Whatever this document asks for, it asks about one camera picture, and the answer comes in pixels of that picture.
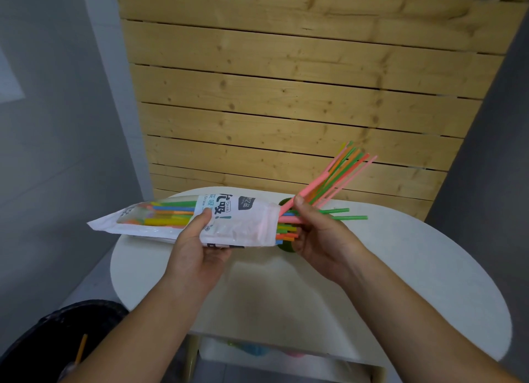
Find person's left hand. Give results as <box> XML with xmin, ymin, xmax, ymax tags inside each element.
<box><xmin>162</xmin><ymin>208</ymin><xmax>233</xmax><ymax>297</ymax></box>

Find person's right hand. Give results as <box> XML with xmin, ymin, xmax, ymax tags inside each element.
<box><xmin>291</xmin><ymin>195</ymin><xmax>369</xmax><ymax>287</ymax></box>

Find bunch of pulled colourful straws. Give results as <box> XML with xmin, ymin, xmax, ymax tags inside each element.
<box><xmin>278</xmin><ymin>141</ymin><xmax>379</xmax><ymax>226</ymax></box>

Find white plastic straw bag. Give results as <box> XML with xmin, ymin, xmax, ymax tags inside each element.
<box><xmin>87</xmin><ymin>186</ymin><xmax>282</xmax><ymax>249</ymax></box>

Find person's left forearm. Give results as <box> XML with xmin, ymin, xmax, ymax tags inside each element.
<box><xmin>61</xmin><ymin>271</ymin><xmax>215</xmax><ymax>383</ymax></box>

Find person's right forearm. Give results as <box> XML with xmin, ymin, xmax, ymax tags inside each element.
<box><xmin>342</xmin><ymin>246</ymin><xmax>522</xmax><ymax>383</ymax></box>

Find colourful straws inside bag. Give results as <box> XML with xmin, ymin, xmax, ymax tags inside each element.
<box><xmin>118</xmin><ymin>201</ymin><xmax>299</xmax><ymax>246</ymax></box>

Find green cup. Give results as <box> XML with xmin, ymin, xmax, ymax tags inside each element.
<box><xmin>276</xmin><ymin>197</ymin><xmax>308</xmax><ymax>254</ymax></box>

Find wooden slat panel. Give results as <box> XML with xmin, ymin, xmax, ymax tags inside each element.
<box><xmin>114</xmin><ymin>0</ymin><xmax>529</xmax><ymax>222</ymax></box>

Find beige table leg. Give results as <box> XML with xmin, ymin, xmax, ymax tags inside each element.
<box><xmin>180</xmin><ymin>333</ymin><xmax>201</xmax><ymax>383</ymax></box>

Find blue plastic item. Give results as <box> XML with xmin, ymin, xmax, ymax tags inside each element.
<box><xmin>228</xmin><ymin>340</ymin><xmax>270</xmax><ymax>357</ymax></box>

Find orange straw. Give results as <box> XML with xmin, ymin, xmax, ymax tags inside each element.
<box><xmin>74</xmin><ymin>333</ymin><xmax>88</xmax><ymax>365</ymax></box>

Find black trash bin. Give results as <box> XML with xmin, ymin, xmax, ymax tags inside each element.
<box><xmin>0</xmin><ymin>299</ymin><xmax>129</xmax><ymax>383</ymax></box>

